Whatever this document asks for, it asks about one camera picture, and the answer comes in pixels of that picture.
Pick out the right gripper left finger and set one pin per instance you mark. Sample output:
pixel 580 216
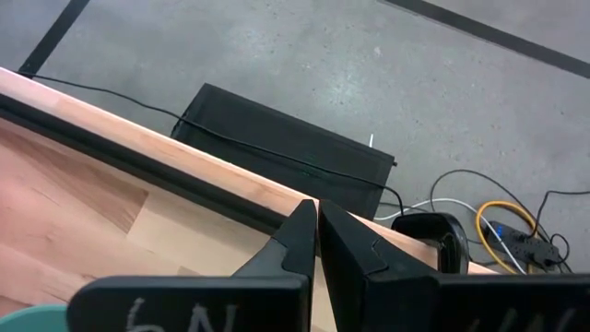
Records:
pixel 297 244

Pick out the black rectangular floor case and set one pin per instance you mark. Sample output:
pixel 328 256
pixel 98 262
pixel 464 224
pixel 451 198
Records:
pixel 286 147

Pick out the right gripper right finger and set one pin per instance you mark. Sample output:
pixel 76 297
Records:
pixel 369 286

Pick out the black power strip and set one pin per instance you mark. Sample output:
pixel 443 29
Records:
pixel 525 246

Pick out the green plastic bin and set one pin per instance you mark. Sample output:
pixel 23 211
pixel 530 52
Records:
pixel 27 322

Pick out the black table clamp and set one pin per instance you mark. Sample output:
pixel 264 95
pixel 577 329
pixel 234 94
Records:
pixel 442 235

